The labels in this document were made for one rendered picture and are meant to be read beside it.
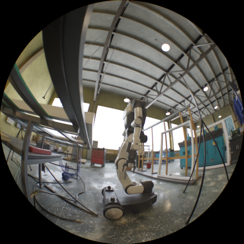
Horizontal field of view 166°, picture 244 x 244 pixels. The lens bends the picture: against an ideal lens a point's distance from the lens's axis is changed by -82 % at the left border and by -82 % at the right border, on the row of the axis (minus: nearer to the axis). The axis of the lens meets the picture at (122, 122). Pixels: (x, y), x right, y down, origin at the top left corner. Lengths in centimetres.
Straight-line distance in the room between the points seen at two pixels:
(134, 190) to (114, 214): 37
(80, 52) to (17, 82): 26
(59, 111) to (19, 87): 31
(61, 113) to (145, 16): 777
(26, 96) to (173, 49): 888
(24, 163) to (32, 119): 27
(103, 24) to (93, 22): 85
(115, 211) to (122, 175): 41
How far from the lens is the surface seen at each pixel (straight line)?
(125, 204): 98
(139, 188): 108
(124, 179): 102
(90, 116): 51
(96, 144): 819
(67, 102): 26
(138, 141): 81
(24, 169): 62
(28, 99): 41
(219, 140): 351
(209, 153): 358
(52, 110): 59
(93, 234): 87
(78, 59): 16
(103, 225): 94
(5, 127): 767
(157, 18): 803
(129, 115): 106
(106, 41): 583
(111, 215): 98
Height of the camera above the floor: 70
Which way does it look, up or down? 23 degrees up
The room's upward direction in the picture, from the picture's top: 3 degrees clockwise
